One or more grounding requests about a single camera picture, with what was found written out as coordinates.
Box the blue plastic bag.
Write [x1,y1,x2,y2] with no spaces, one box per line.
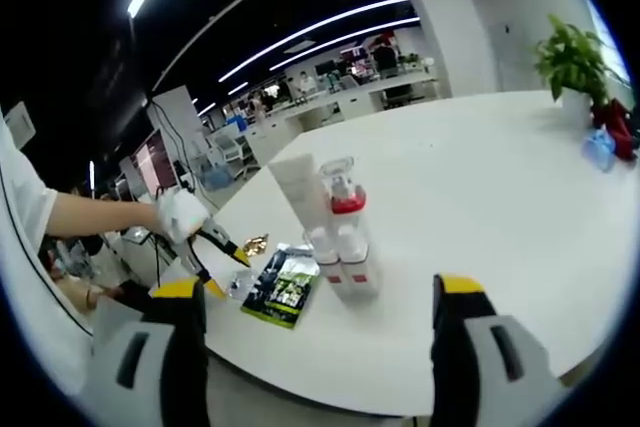
[580,126,617,173]

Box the potted green plant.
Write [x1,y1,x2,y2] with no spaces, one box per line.
[531,13,617,122]

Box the white office chair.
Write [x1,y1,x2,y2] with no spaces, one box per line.
[210,125,254,171]

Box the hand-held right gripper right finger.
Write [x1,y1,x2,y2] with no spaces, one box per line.
[430,273,567,427]

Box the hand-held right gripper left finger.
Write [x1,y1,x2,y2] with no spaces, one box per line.
[81,276,211,427]

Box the computer monitor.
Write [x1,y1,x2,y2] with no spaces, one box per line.
[130,127,177,194]

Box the white desk with black legs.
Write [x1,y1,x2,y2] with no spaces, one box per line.
[117,224,176,288]

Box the gold foil skincare sachet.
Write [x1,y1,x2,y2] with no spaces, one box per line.
[242,232,272,259]

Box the white paper sign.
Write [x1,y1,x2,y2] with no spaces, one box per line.
[3,100,37,149]

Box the green silver skincare sachet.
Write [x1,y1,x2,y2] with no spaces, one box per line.
[238,241,322,332]

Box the long white counter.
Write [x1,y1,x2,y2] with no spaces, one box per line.
[243,74,442,171]

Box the red-collared white skincare bottle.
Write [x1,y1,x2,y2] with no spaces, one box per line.
[318,155,372,248]

